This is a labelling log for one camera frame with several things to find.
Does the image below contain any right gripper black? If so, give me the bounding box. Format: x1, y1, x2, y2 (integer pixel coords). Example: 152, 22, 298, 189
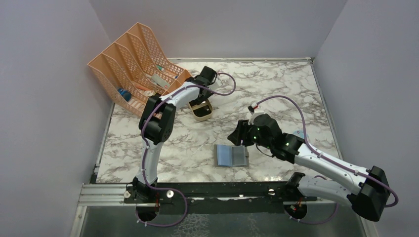
228, 119, 273, 150

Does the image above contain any stack of credit cards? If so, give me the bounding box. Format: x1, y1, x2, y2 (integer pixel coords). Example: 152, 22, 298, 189
192, 102, 212, 118

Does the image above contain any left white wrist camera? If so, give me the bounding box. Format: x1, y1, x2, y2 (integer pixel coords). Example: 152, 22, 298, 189
209, 80, 222, 90

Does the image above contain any purple cable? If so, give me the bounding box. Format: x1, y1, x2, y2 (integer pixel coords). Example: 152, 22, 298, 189
135, 72, 237, 228
250, 95, 399, 225

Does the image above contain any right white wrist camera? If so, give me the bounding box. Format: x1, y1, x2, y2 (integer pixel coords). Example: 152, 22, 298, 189
247, 103, 265, 125

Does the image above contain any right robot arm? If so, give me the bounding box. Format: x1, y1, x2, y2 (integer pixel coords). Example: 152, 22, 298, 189
227, 114, 390, 222

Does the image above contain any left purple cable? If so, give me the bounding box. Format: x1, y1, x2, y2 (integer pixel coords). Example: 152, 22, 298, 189
135, 72, 237, 228

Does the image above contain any grey leather card holder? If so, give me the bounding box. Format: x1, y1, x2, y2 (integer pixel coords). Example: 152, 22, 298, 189
213, 145, 249, 167

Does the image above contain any green capped marker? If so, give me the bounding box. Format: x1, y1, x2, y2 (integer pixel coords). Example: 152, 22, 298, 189
156, 65, 166, 72

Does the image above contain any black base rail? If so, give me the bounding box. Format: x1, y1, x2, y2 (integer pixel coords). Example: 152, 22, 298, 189
123, 181, 317, 221

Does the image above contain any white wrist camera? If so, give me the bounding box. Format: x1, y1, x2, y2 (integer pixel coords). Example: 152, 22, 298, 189
247, 103, 265, 125
209, 80, 222, 90

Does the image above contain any white tube in organizer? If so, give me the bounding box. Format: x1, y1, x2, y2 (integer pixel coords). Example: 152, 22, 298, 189
146, 74, 170, 89

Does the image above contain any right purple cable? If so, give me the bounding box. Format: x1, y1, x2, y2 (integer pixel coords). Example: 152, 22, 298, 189
250, 95, 399, 225

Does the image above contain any orange plastic file organizer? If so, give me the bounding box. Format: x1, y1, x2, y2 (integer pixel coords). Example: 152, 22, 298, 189
88, 23, 191, 117

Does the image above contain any blue item in organizer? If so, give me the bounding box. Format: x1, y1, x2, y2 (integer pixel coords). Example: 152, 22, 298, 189
117, 87, 132, 102

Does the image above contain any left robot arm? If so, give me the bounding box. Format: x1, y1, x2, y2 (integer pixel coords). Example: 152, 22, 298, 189
132, 66, 217, 203

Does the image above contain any beige oval tray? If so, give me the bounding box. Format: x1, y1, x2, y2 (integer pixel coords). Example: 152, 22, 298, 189
188, 99, 213, 121

